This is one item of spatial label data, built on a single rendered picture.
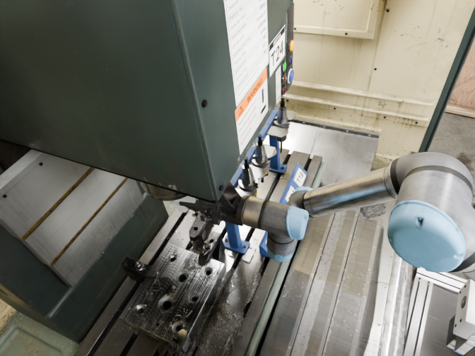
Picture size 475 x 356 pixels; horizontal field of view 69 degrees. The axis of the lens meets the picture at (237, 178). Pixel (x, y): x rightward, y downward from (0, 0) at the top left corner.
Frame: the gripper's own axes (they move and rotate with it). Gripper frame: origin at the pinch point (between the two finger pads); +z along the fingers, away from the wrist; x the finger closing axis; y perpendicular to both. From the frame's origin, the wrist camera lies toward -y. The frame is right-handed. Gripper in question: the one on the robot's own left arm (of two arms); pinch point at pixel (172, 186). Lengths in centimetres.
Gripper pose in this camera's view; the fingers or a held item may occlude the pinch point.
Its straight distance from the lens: 91.4
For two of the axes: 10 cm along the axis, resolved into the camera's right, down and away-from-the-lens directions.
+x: 3.4, -7.1, 6.2
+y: 0.4, 6.7, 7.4
